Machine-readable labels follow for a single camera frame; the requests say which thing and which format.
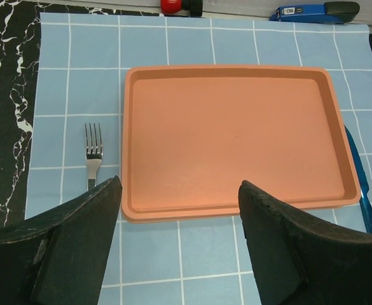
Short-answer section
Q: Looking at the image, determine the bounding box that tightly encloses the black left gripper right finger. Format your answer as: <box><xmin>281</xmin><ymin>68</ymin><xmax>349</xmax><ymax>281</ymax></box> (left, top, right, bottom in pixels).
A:
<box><xmin>238</xmin><ymin>181</ymin><xmax>372</xmax><ymax>304</ymax></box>

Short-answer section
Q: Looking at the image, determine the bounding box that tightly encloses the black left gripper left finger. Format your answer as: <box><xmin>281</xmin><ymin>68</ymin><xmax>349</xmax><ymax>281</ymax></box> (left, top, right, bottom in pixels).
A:
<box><xmin>0</xmin><ymin>176</ymin><xmax>122</xmax><ymax>304</ymax></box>

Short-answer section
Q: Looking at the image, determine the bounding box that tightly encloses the blue patterned knife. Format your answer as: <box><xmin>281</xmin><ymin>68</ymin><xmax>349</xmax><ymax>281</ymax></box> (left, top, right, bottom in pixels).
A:
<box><xmin>344</xmin><ymin>126</ymin><xmax>372</xmax><ymax>234</ymax></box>

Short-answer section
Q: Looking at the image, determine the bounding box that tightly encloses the silver metal fork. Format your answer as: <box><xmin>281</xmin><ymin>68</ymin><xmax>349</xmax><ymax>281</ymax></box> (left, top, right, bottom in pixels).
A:
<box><xmin>85</xmin><ymin>123</ymin><xmax>103</xmax><ymax>191</ymax></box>

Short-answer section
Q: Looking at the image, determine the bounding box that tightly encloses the orange plastic tray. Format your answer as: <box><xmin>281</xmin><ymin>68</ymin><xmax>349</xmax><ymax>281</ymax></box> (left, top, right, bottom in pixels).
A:
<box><xmin>121</xmin><ymin>65</ymin><xmax>361</xmax><ymax>223</ymax></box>

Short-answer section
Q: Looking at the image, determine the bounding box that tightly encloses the blue checked tablecloth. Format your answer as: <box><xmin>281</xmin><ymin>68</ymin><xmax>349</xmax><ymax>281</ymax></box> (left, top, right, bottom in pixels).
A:
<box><xmin>25</xmin><ymin>13</ymin><xmax>372</xmax><ymax>304</ymax></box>

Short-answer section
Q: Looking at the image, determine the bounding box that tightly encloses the blue marker pen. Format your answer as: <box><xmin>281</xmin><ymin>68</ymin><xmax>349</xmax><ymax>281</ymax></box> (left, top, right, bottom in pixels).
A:
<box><xmin>270</xmin><ymin>1</ymin><xmax>360</xmax><ymax>24</ymax></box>

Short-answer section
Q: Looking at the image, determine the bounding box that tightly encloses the red capped marker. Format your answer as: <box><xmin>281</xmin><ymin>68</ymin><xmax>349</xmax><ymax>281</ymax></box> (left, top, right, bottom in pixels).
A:
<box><xmin>160</xmin><ymin>0</ymin><xmax>203</xmax><ymax>17</ymax></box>

